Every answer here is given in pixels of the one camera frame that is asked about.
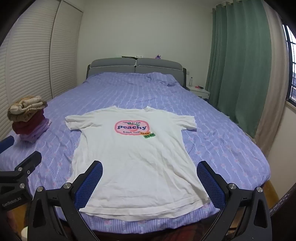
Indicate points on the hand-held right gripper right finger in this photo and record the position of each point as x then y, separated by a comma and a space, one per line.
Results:
209, 183

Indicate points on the white printed t-shirt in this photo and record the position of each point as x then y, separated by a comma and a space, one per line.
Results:
138, 162

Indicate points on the small purple toy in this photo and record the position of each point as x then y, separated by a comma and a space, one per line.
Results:
158, 57

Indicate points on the purple patterned bed sheet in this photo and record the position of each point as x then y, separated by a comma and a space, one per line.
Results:
208, 111

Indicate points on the green curtain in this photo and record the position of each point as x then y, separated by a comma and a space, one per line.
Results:
238, 64

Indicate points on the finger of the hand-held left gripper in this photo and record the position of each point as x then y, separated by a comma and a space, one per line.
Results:
6, 144
29, 163

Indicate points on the window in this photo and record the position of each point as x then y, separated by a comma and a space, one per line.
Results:
291, 69

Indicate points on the clear plastic bottle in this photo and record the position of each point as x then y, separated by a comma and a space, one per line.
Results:
191, 82

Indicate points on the white round object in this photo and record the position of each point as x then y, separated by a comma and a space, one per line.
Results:
24, 235

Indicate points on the light purple folded garment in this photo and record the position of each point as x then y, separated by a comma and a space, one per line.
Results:
37, 133

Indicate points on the stack of folded clothes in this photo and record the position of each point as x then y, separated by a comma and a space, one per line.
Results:
25, 107

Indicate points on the beige curtain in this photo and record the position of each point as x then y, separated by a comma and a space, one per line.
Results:
275, 92

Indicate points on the white louvred wardrobe door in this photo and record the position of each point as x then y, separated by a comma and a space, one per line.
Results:
2, 92
67, 46
32, 64

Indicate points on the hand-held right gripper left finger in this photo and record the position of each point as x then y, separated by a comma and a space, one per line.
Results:
91, 183

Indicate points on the white nightstand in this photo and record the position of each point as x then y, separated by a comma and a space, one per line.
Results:
201, 92

